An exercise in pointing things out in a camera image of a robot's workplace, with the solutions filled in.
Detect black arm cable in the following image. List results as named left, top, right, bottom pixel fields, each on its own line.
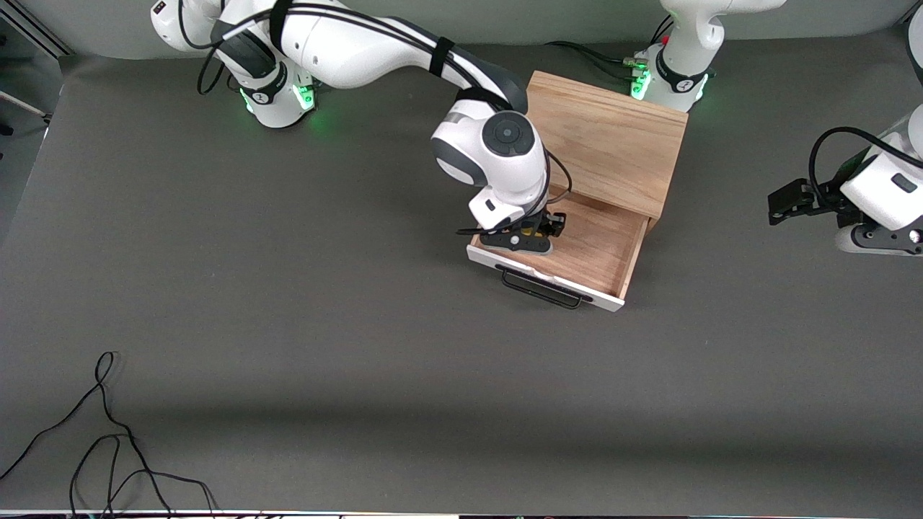
left=177, top=0, right=574, bottom=235
left=808, top=127, right=923, bottom=210

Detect light wooden drawer cabinet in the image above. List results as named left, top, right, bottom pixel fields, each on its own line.
left=523, top=70, right=689, bottom=231

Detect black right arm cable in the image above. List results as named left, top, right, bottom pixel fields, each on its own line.
left=177, top=0, right=574, bottom=235

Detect thin black cable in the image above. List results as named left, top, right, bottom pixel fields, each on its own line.
left=0, top=351, right=175, bottom=518
left=69, top=432, right=219, bottom=518

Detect aluminium frame rail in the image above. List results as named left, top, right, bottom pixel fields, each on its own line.
left=0, top=13, right=74, bottom=60

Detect white-front drawer with black handle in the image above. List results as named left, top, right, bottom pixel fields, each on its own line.
left=467, top=184, right=650, bottom=313

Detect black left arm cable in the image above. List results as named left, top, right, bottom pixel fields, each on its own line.
left=808, top=127, right=923, bottom=210

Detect black left base cables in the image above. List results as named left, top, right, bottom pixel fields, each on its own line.
left=544, top=13, right=675, bottom=81

